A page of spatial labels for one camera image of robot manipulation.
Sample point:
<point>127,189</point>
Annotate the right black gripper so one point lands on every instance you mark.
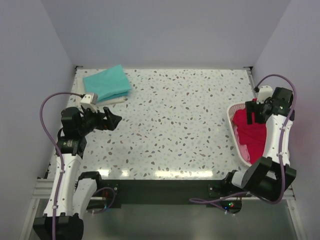
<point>251,106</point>

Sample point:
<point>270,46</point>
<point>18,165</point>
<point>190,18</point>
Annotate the folded teal t shirt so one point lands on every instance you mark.
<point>108,84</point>

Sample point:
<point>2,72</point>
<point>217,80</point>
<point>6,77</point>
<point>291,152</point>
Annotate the folded cream t shirt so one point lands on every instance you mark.
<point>80,89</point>

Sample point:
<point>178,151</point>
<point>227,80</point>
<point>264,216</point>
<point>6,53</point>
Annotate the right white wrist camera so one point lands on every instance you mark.
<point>263,92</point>

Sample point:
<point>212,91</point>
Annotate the pink t shirt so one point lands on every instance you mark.
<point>244,153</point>

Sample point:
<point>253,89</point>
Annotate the aluminium frame rail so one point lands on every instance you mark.
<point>43,189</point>

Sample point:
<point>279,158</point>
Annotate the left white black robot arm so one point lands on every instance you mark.
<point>62,218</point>

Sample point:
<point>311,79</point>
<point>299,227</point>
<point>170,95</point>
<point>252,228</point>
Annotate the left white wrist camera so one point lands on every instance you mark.
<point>89,101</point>

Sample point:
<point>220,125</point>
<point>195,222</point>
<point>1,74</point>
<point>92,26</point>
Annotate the white plastic laundry basket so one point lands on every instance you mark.
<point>277,135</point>

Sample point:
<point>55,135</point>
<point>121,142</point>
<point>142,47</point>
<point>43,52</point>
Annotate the red t shirt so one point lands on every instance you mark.
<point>252,135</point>

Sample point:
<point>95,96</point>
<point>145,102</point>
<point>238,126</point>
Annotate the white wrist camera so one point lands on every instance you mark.
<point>263,92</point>
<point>89,101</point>

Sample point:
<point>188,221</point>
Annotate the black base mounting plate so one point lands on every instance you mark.
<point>158,192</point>

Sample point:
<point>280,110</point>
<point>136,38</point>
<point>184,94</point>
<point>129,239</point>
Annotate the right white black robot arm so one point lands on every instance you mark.
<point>265,178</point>

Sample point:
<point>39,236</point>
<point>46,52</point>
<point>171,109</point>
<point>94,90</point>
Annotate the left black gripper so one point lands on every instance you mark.
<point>103,124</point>

